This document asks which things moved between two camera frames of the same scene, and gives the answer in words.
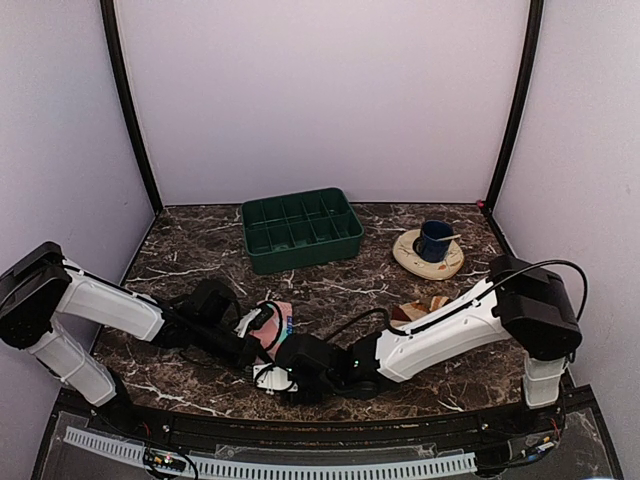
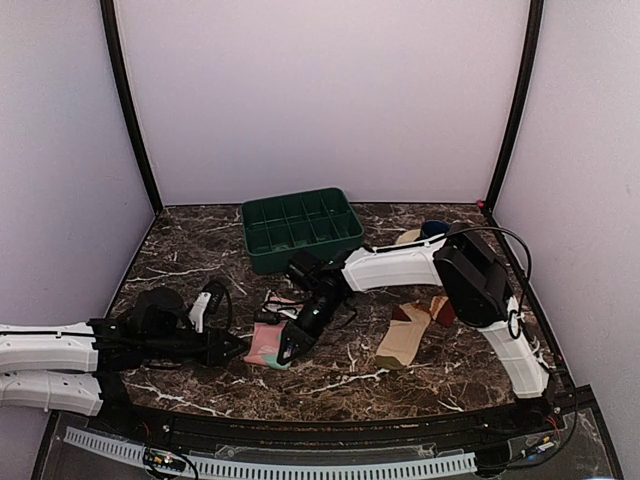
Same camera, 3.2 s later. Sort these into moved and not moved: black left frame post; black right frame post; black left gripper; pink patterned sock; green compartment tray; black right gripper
Moved: pink patterned sock; black left gripper; black right gripper
Not moved: green compartment tray; black right frame post; black left frame post
